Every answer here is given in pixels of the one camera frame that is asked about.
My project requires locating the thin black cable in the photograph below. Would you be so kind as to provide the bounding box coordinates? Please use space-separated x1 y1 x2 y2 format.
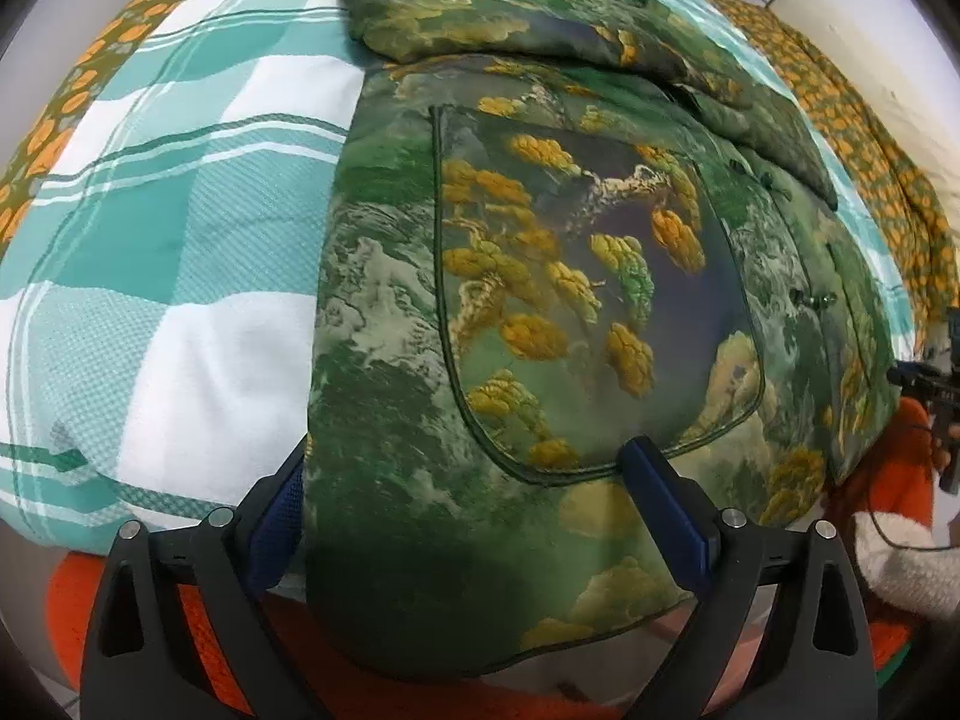
861 420 947 554

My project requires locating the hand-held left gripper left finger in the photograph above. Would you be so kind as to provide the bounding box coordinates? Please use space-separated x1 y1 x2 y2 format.
79 435 332 720

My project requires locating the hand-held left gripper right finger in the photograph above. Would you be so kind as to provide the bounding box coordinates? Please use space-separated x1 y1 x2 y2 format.
619 436 880 720

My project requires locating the teal white checked blanket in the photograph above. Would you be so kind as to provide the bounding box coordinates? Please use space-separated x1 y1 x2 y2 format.
0 0 917 557

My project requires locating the green landscape print jacket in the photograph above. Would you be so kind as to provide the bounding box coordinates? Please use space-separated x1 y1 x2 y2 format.
304 0 901 677

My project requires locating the orange floral bedspread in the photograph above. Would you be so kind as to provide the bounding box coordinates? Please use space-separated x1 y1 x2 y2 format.
0 0 960 361

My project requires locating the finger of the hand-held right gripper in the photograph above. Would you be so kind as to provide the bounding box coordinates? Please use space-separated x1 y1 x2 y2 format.
886 362 938 392

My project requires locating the cream pillow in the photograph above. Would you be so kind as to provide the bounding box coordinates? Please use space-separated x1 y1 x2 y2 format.
780 0 960 211

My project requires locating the orange knitted sweater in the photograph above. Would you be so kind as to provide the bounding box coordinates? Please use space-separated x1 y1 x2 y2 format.
45 517 960 720

